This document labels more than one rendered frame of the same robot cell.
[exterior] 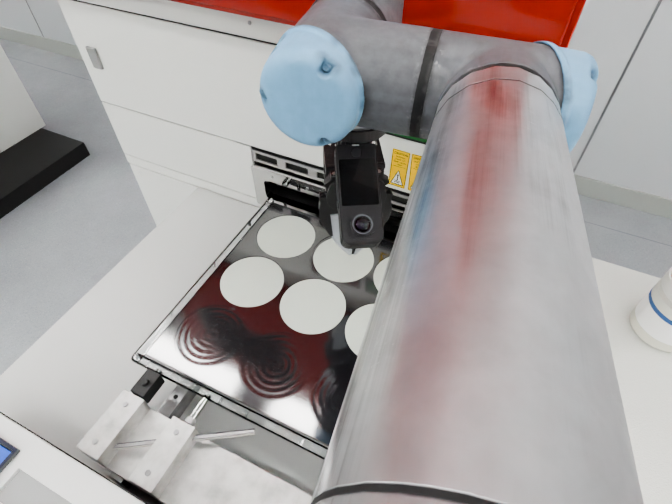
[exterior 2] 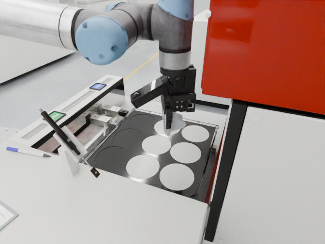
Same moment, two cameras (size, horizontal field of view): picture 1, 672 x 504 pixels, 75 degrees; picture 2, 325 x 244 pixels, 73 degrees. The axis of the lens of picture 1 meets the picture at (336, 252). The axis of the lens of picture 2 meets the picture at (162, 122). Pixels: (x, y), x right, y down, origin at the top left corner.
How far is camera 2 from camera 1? 64 cm
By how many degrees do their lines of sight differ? 62
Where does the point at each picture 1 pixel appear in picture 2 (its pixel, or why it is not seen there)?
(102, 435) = (108, 107)
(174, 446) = (101, 119)
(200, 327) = (144, 118)
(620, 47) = not seen: outside the picture
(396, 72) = not seen: hidden behind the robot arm
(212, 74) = not seen: hidden behind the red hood
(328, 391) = (115, 151)
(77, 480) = (89, 99)
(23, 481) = (92, 93)
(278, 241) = (191, 131)
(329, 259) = (183, 147)
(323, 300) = (159, 147)
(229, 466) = (96, 134)
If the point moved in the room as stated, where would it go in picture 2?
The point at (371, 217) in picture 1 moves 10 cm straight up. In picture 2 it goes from (138, 94) to (135, 54)
